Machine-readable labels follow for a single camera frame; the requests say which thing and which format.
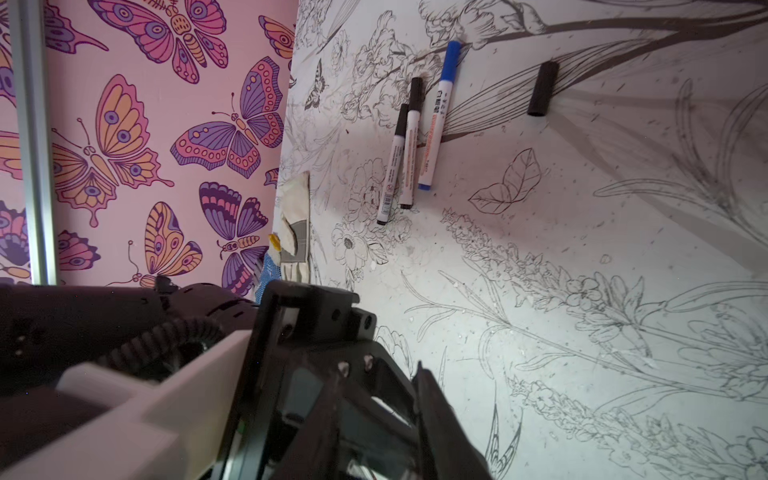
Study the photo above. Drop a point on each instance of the blue knit glove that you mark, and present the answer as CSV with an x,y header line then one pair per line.
x,y
270,272

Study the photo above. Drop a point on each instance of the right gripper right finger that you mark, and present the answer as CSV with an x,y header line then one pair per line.
x,y
444,451

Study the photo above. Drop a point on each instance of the black pen cap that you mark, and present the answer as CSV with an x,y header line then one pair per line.
x,y
543,89

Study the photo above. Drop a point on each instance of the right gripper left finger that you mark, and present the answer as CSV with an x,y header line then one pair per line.
x,y
313,451

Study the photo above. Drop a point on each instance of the white marker pen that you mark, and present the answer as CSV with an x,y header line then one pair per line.
x,y
439,114
393,166
406,199

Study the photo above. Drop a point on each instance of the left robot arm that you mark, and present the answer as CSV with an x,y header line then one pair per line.
x,y
148,334

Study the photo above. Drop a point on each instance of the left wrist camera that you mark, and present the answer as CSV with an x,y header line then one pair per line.
x,y
171,430

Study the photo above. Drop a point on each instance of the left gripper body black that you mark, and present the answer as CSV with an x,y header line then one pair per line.
x,y
304,335

